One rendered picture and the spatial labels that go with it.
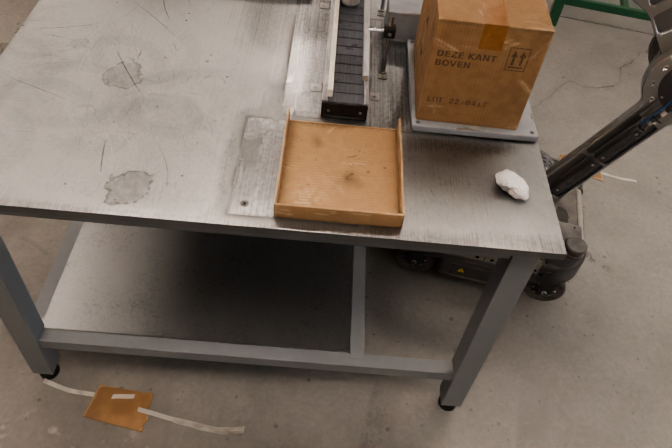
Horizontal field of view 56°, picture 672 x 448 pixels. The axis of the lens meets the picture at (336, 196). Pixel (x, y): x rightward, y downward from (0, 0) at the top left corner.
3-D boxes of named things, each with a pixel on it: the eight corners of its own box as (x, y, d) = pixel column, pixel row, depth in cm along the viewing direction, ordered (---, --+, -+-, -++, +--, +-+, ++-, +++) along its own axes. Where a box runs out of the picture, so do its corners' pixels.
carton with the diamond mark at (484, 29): (413, 47, 168) (433, -51, 148) (502, 57, 168) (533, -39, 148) (415, 119, 147) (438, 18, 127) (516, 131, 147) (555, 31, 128)
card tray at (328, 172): (287, 120, 146) (288, 106, 143) (398, 130, 147) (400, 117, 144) (273, 217, 126) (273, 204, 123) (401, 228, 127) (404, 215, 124)
